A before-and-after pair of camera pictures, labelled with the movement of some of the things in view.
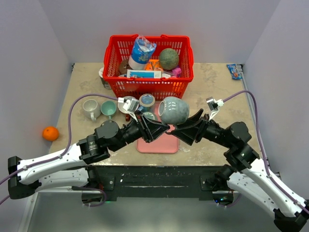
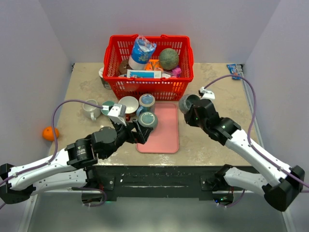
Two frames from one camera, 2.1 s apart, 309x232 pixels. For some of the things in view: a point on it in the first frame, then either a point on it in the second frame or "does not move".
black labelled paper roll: [106, 83] does not move
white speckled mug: [91, 108] does not move
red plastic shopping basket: [171, 88] does not move
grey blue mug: [174, 110] to [186, 101]
